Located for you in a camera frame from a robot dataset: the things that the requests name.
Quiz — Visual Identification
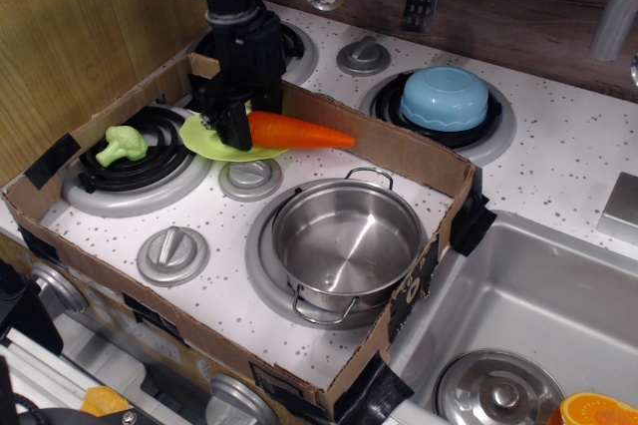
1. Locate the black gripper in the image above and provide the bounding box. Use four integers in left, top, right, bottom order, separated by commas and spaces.
202, 11, 286, 152

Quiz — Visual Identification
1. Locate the orange toy carrot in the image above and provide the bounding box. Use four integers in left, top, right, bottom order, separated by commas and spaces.
247, 111, 357, 149

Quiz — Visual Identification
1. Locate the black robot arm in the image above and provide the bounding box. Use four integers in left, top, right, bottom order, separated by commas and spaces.
195, 0, 286, 151

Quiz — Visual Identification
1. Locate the light green plastic plate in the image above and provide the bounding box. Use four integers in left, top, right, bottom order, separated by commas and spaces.
179, 115, 287, 163

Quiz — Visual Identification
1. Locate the silver stove knob centre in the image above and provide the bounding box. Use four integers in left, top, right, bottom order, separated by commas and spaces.
218, 159, 283, 203

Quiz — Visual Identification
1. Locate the silver stove knob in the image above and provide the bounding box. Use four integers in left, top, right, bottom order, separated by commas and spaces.
337, 36, 391, 77
137, 225, 209, 287
218, 159, 283, 203

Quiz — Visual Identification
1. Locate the black front left burner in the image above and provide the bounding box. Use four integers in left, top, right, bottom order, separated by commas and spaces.
78, 106, 193, 194

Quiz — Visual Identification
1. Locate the silver stove knob rear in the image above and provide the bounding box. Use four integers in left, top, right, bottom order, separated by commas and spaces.
337, 36, 391, 77

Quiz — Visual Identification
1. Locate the green toy broccoli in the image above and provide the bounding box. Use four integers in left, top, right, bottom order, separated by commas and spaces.
96, 126, 148, 168

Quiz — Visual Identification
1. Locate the black rear right burner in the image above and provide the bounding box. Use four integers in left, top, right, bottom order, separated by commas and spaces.
362, 70, 504, 149

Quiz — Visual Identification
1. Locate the stainless steel pot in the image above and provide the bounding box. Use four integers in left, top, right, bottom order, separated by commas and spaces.
272, 168, 427, 326

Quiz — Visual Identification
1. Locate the silver stove knob front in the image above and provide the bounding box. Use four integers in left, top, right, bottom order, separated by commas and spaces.
137, 225, 209, 287

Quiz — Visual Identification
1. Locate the light blue plastic bowl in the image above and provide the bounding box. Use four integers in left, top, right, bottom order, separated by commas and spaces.
400, 66, 488, 133

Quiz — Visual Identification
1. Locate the brown cardboard fence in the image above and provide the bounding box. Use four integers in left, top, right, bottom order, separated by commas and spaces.
3, 54, 480, 423

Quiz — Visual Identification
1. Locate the silver oven knob left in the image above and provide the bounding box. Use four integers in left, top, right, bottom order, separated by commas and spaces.
31, 261, 89, 319

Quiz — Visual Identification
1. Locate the silver oven knob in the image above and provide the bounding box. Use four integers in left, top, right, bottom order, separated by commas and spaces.
205, 373, 279, 425
31, 261, 89, 319

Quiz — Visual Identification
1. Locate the silver oven knob right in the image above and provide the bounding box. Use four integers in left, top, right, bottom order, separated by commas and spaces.
205, 373, 279, 425

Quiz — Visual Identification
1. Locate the black device lower left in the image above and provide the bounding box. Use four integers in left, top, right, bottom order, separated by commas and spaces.
1, 260, 64, 356

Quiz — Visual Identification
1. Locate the orange yellow toy piece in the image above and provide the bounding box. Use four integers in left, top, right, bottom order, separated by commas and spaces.
80, 386, 130, 417

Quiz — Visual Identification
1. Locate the silver faucet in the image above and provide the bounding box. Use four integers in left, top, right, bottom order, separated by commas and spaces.
589, 0, 637, 62

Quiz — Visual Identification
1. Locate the silver pot lid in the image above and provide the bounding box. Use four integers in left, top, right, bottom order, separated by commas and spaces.
433, 349, 565, 424

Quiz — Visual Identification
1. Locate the grey metal sink basin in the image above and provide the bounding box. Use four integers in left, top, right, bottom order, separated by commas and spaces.
390, 212, 637, 424

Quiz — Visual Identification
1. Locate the grey block on counter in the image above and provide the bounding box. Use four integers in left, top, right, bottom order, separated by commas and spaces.
596, 172, 638, 245

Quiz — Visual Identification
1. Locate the toy orange half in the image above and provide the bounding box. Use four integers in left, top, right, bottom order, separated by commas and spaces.
546, 392, 637, 425

